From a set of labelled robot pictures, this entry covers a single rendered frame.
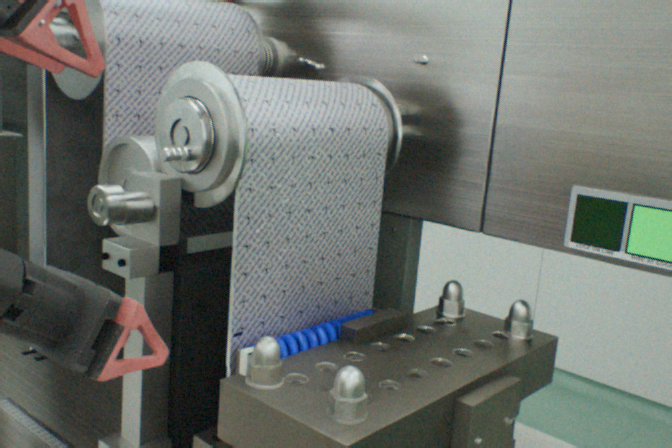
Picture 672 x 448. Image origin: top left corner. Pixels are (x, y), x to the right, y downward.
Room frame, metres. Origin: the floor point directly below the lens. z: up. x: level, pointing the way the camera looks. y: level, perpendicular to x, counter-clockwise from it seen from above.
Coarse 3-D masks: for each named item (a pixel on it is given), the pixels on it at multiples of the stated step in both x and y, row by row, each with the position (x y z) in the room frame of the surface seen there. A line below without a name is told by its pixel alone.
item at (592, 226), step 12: (588, 204) 0.78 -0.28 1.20; (600, 204) 0.77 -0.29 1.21; (612, 204) 0.76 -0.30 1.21; (624, 204) 0.75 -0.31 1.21; (576, 216) 0.78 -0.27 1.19; (588, 216) 0.78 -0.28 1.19; (600, 216) 0.77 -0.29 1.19; (612, 216) 0.76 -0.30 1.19; (576, 228) 0.78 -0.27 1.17; (588, 228) 0.77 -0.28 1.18; (600, 228) 0.77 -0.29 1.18; (612, 228) 0.76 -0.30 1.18; (576, 240) 0.78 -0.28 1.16; (588, 240) 0.77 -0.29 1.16; (600, 240) 0.76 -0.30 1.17; (612, 240) 0.76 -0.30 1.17
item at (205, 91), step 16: (192, 80) 0.71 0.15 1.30; (176, 96) 0.73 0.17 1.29; (192, 96) 0.71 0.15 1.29; (208, 96) 0.70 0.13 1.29; (160, 112) 0.75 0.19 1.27; (224, 112) 0.68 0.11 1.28; (224, 128) 0.68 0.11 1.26; (224, 144) 0.68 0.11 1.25; (224, 160) 0.68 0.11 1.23; (176, 176) 0.73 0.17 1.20; (192, 176) 0.71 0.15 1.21; (208, 176) 0.69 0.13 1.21; (224, 176) 0.69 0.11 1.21
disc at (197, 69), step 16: (192, 64) 0.73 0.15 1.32; (208, 64) 0.71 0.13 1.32; (176, 80) 0.75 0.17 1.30; (208, 80) 0.71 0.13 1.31; (224, 80) 0.70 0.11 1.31; (160, 96) 0.76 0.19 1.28; (224, 96) 0.70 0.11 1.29; (240, 112) 0.68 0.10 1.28; (240, 128) 0.68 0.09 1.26; (240, 144) 0.68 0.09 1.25; (160, 160) 0.76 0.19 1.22; (240, 160) 0.68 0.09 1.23; (240, 176) 0.68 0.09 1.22; (192, 192) 0.72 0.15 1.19; (208, 192) 0.71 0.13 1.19; (224, 192) 0.69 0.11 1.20
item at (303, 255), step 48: (240, 192) 0.69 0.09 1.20; (288, 192) 0.74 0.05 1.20; (336, 192) 0.80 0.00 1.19; (240, 240) 0.69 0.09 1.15; (288, 240) 0.74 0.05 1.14; (336, 240) 0.80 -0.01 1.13; (240, 288) 0.69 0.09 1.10; (288, 288) 0.75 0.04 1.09; (336, 288) 0.81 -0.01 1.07; (240, 336) 0.69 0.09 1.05
